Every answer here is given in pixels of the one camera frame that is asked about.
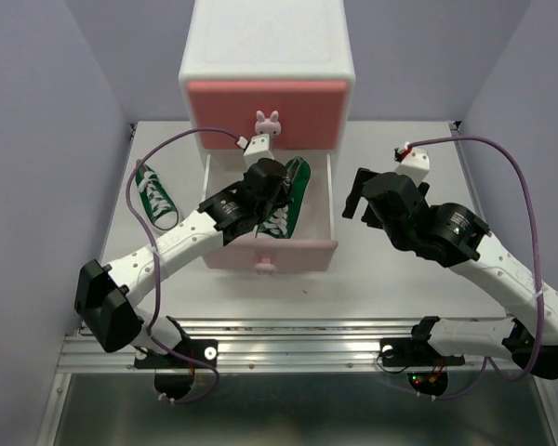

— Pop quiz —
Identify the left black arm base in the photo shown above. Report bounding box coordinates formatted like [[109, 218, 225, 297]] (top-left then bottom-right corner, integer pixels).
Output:
[[133, 338, 219, 405]]

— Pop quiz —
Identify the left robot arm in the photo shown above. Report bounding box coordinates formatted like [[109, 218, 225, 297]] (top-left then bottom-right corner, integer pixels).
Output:
[[74, 158, 290, 366]]

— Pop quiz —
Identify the white shoe cabinet body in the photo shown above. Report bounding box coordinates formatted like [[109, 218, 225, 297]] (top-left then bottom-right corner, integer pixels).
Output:
[[179, 1, 355, 151]]

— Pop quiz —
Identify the aluminium rail frame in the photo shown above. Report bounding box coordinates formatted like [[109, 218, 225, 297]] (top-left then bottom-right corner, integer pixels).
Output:
[[32, 121, 558, 446]]

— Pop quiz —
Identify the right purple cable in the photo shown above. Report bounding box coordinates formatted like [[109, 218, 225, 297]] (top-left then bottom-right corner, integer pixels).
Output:
[[380, 135, 539, 401]]

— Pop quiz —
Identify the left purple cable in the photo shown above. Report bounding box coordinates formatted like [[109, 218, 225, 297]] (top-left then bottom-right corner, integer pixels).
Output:
[[124, 127, 246, 405]]

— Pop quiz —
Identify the green sneaker front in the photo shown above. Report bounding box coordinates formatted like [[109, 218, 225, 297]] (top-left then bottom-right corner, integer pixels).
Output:
[[255, 156, 312, 240]]

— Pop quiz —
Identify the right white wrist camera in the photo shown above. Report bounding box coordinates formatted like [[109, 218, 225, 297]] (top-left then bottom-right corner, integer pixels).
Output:
[[394, 143, 431, 186]]

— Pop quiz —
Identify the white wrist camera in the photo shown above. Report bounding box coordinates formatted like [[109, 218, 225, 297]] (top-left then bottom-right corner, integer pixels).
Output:
[[394, 143, 431, 186], [236, 134, 274, 167]]

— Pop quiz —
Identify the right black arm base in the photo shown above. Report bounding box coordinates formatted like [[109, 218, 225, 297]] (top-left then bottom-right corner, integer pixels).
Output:
[[377, 337, 465, 397]]

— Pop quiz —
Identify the purple cable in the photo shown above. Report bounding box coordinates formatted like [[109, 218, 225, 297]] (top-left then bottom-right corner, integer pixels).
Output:
[[380, 135, 539, 401], [124, 127, 246, 405]]

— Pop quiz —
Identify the green sneaker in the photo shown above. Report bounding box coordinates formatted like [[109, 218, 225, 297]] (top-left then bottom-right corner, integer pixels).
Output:
[[255, 156, 312, 240], [135, 164, 180, 232]]

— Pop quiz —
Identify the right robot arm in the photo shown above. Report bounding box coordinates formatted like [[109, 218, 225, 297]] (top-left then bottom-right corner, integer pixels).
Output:
[[342, 168, 558, 380]]

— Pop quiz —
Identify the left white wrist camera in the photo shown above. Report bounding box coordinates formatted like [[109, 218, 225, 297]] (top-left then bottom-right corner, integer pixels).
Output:
[[236, 134, 274, 167]]

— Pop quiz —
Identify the light pink drawer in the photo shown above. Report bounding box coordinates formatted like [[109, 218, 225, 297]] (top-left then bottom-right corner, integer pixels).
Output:
[[204, 151, 338, 274]]

